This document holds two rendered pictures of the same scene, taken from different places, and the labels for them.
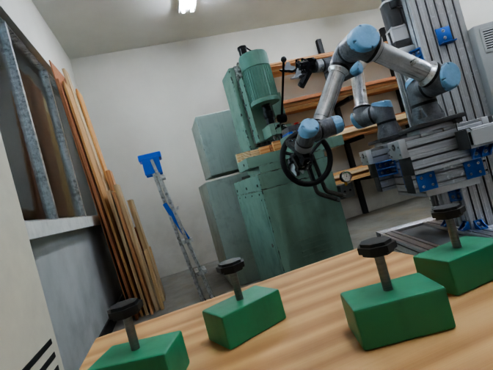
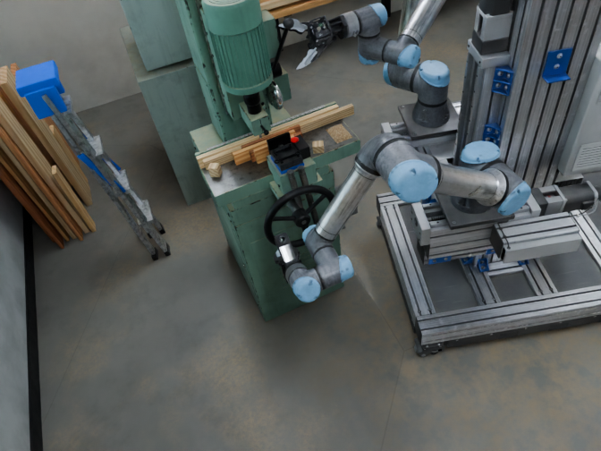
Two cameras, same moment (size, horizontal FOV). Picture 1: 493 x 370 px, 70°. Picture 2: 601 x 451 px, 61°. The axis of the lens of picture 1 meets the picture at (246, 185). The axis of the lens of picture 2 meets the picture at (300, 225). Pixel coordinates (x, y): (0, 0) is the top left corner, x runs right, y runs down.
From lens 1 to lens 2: 1.54 m
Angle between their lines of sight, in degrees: 48
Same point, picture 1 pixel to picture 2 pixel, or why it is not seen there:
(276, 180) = (256, 212)
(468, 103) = (537, 153)
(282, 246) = (256, 273)
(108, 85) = not seen: outside the picture
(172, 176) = not seen: outside the picture
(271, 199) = (247, 234)
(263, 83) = (248, 66)
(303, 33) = not seen: outside the picture
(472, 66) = (571, 108)
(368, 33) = (422, 183)
